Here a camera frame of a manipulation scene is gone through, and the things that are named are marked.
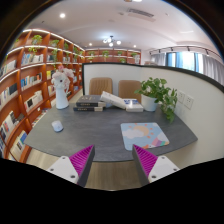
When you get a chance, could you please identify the right tan chair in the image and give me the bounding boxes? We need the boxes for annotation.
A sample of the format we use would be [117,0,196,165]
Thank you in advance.
[118,80,141,101]

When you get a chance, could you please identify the white flat book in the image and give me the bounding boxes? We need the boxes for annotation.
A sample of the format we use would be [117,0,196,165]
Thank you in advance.
[124,99,144,112]

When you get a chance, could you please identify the ceiling chandelier lamp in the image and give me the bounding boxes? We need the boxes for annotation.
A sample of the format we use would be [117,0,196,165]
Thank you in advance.
[103,36,121,47]

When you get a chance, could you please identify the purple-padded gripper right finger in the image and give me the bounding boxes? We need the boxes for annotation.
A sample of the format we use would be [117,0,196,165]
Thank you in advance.
[132,145,179,186]

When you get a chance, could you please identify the dark hardcover book top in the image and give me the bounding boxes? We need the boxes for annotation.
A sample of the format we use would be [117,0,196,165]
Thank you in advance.
[76,95,106,107]

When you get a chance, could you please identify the pastel cartoon mouse pad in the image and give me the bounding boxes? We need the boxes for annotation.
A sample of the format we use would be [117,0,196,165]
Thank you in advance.
[120,122,170,151]

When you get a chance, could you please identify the dark hardcover book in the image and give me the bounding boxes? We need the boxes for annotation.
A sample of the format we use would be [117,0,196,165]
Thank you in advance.
[73,107,103,112]
[76,95,106,107]

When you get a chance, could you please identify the white wall power sockets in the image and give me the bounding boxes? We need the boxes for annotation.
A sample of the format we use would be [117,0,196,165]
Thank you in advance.
[177,91,194,109]

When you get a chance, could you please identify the white leaning book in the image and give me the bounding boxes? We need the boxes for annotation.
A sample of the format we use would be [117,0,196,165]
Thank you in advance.
[101,91,126,109]

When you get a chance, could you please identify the potted green pothos plant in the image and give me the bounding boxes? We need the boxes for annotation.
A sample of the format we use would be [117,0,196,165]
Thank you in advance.
[134,77,177,123]

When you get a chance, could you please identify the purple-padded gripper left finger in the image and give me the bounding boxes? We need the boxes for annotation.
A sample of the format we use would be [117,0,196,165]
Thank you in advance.
[47,145,95,187]

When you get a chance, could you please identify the tan chair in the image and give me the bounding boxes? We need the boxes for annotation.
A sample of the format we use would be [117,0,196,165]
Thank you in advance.
[89,77,113,95]
[118,80,141,101]

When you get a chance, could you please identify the left tan chair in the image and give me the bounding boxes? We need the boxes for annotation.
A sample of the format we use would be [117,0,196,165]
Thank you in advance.
[89,77,113,95]

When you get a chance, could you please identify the orange wooden bookshelf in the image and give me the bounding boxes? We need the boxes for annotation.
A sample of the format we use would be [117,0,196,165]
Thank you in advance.
[0,29,85,162]

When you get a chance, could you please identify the white vase with flowers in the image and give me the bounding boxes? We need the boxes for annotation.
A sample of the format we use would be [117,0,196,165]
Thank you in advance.
[51,65,74,109]

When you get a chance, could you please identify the dark hardcover book bottom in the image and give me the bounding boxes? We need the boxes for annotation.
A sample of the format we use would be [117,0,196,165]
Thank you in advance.
[73,107,103,112]

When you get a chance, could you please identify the white partition panel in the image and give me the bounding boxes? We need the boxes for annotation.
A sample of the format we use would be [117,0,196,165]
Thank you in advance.
[81,62,144,97]

